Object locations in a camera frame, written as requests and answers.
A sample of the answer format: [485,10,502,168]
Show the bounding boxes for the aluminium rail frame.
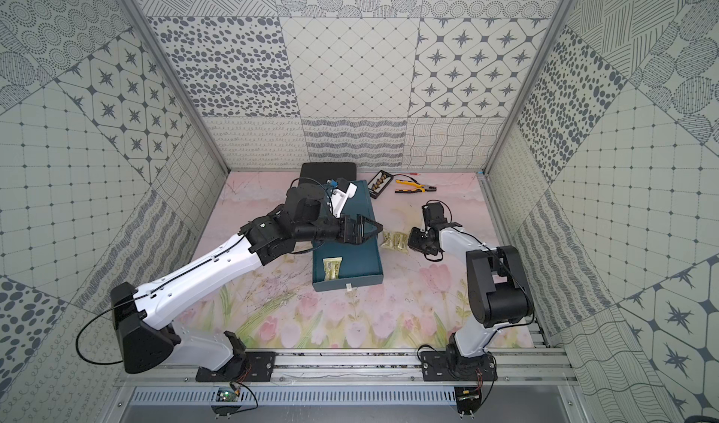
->
[111,332,580,390]

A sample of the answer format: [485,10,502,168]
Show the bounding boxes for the yellow handled pliers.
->
[394,179,437,194]

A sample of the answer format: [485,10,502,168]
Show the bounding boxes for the black case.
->
[299,162,358,184]

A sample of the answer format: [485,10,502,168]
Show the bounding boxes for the green cookie packet three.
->
[392,232,408,253]

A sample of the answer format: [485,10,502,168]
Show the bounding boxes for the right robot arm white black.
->
[408,199,535,366]

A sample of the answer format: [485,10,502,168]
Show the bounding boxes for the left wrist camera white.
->
[328,179,357,218]

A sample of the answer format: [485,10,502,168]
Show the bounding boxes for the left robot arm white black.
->
[110,181,383,380]

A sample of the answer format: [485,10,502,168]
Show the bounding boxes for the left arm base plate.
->
[195,351,277,383]

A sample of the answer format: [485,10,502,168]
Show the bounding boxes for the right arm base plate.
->
[418,350,498,383]

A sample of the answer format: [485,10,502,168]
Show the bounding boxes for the green cookie packet one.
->
[323,257,343,282]

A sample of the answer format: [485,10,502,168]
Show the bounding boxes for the green cookie packet two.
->
[380,231,401,251]

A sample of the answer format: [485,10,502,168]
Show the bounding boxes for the black bit tray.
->
[367,170,394,199]

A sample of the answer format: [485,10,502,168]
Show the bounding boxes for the teal drawer cabinet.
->
[339,181,374,220]

